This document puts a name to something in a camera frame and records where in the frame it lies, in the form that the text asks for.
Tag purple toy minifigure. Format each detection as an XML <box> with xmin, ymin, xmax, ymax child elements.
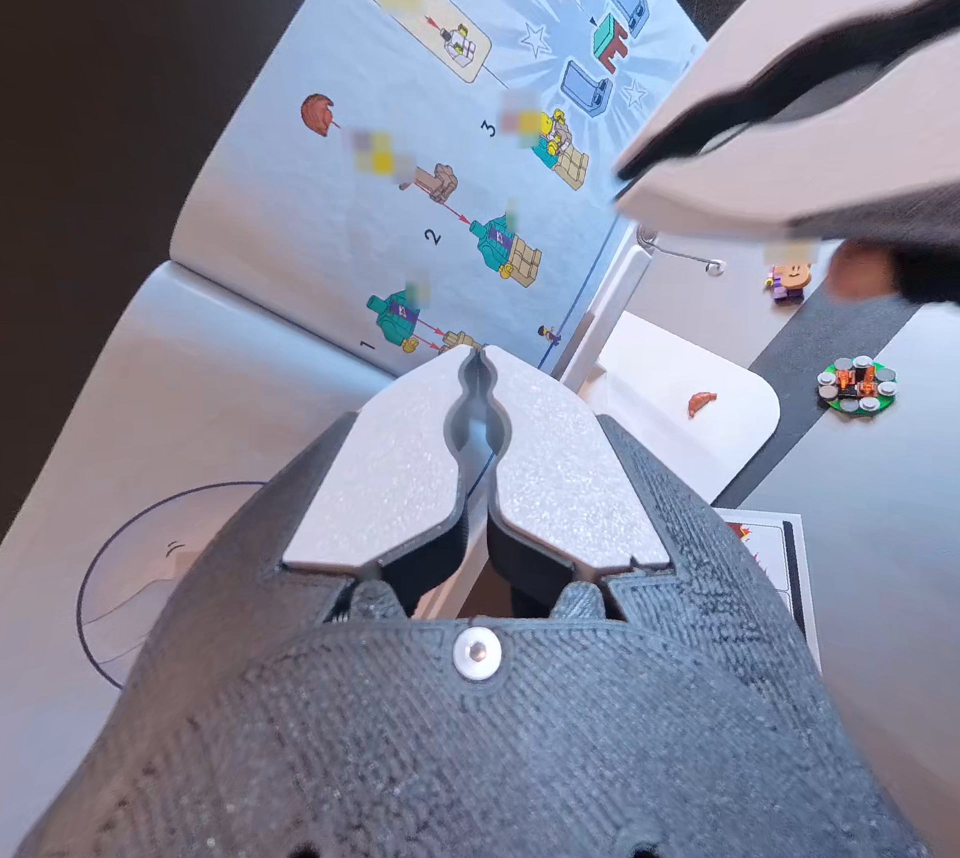
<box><xmin>765</xmin><ymin>263</ymin><xmax>815</xmax><ymax>308</ymax></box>

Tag sticker sheet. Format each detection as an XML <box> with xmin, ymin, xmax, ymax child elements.
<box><xmin>712</xmin><ymin>509</ymin><xmax>824</xmax><ymax>675</ymax></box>

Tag person's right hand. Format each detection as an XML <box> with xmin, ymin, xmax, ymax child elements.
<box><xmin>827</xmin><ymin>239</ymin><xmax>901</xmax><ymax>300</ymax></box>

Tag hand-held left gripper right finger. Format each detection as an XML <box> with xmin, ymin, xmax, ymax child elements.
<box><xmin>480</xmin><ymin>345</ymin><xmax>672</xmax><ymax>583</ymax></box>

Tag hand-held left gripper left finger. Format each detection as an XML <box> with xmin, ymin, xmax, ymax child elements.
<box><xmin>279</xmin><ymin>345</ymin><xmax>483</xmax><ymax>578</ymax></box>

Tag building instruction booklet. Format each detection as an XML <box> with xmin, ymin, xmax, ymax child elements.
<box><xmin>0</xmin><ymin>0</ymin><xmax>710</xmax><ymax>694</ymax></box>

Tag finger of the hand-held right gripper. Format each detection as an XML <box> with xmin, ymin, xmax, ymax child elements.
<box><xmin>613</xmin><ymin>36</ymin><xmax>960</xmax><ymax>246</ymax></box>
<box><xmin>615</xmin><ymin>0</ymin><xmax>960</xmax><ymax>180</ymax></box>

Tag toy campfire on green plate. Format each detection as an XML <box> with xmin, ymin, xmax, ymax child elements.
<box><xmin>816</xmin><ymin>354</ymin><xmax>899</xmax><ymax>417</ymax></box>

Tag white book stand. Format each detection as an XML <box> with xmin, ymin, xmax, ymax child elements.
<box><xmin>555</xmin><ymin>224</ymin><xmax>783</xmax><ymax>507</ymax></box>

